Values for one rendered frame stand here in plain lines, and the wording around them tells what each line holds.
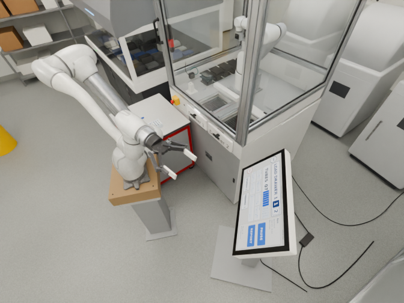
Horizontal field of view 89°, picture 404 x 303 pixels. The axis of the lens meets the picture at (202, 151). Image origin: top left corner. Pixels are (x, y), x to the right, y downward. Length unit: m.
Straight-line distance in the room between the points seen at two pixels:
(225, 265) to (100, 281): 1.09
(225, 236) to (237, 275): 0.33
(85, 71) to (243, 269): 1.86
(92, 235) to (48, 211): 0.64
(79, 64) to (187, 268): 1.74
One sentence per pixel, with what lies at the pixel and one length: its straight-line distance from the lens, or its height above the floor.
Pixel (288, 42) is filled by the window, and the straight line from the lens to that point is 1.28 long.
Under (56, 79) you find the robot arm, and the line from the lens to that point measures 1.28.
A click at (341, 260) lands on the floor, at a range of 2.36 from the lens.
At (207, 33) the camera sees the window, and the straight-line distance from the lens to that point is 1.36.
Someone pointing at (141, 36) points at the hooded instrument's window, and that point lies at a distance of 2.25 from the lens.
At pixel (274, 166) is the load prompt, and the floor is 1.15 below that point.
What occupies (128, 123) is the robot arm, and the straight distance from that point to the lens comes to 0.98.
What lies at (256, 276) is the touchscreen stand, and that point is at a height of 0.04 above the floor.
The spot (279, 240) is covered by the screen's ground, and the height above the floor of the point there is 1.17.
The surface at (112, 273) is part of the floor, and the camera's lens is 2.25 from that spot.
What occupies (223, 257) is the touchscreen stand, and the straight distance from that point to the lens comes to 2.05.
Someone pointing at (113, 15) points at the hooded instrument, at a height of 1.53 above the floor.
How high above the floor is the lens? 2.03
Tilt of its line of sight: 49 degrees down
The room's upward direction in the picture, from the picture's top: 5 degrees counter-clockwise
